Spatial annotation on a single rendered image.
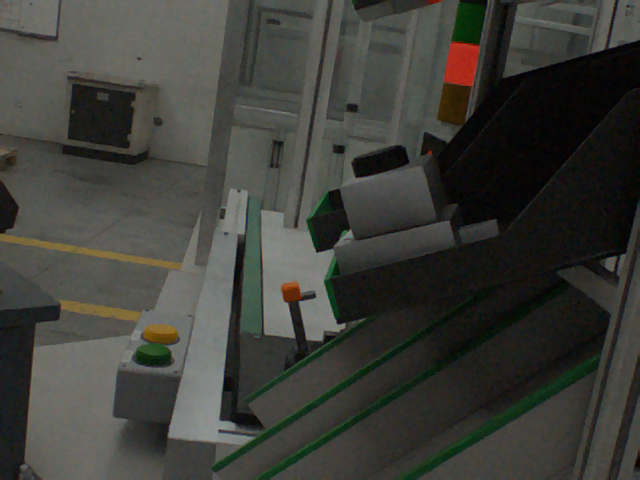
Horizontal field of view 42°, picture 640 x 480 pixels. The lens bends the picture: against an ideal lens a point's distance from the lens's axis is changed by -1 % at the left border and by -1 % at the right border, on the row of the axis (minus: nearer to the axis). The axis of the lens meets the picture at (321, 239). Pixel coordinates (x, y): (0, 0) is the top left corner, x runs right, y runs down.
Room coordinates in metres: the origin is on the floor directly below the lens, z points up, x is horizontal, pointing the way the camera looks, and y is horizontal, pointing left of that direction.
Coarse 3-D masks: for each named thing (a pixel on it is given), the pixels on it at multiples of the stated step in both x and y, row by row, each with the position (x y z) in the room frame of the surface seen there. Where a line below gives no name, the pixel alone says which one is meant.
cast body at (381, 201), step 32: (384, 160) 0.42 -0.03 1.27; (416, 160) 0.44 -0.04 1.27; (352, 192) 0.42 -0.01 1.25; (384, 192) 0.42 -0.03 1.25; (416, 192) 0.41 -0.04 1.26; (352, 224) 0.42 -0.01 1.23; (384, 224) 0.42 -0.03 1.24; (416, 224) 0.41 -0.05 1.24; (448, 224) 0.41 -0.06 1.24; (480, 224) 0.43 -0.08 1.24; (352, 256) 0.42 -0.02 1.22; (384, 256) 0.42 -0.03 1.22
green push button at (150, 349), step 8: (144, 344) 0.88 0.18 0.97; (152, 344) 0.89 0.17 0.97; (160, 344) 0.89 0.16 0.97; (136, 352) 0.86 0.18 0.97; (144, 352) 0.86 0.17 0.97; (152, 352) 0.86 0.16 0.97; (160, 352) 0.87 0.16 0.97; (168, 352) 0.87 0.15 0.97; (144, 360) 0.85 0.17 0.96; (152, 360) 0.85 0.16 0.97; (160, 360) 0.86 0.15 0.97; (168, 360) 0.86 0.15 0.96
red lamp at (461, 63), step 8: (456, 48) 1.07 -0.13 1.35; (464, 48) 1.06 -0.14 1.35; (472, 48) 1.06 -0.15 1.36; (448, 56) 1.08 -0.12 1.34; (456, 56) 1.06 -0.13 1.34; (464, 56) 1.06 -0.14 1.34; (472, 56) 1.06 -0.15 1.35; (448, 64) 1.07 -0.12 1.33; (456, 64) 1.06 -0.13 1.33; (464, 64) 1.06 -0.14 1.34; (472, 64) 1.06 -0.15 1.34; (448, 72) 1.07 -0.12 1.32; (456, 72) 1.06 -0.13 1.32; (464, 72) 1.06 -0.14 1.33; (472, 72) 1.06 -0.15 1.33; (448, 80) 1.07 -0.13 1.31; (456, 80) 1.06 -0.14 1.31; (464, 80) 1.06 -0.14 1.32; (472, 80) 1.06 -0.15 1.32
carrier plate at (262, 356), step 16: (240, 336) 0.97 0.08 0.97; (256, 336) 0.97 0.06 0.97; (272, 336) 0.98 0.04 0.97; (240, 352) 0.91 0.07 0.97; (256, 352) 0.92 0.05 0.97; (272, 352) 0.93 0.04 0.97; (240, 368) 0.86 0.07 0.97; (256, 368) 0.87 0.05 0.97; (272, 368) 0.88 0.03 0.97; (240, 384) 0.82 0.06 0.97; (256, 384) 0.82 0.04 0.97; (240, 400) 0.78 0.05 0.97; (240, 416) 0.75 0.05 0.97; (256, 416) 0.75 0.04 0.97
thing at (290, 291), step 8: (288, 288) 0.86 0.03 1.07; (296, 288) 0.86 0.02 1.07; (288, 296) 0.86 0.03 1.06; (296, 296) 0.86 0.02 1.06; (304, 296) 0.87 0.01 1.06; (312, 296) 0.87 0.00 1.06; (288, 304) 0.87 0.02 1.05; (296, 304) 0.87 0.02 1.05; (296, 312) 0.87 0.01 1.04; (296, 320) 0.87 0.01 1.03; (296, 328) 0.87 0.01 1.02; (296, 336) 0.87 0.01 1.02; (304, 336) 0.87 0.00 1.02; (304, 344) 0.87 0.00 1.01
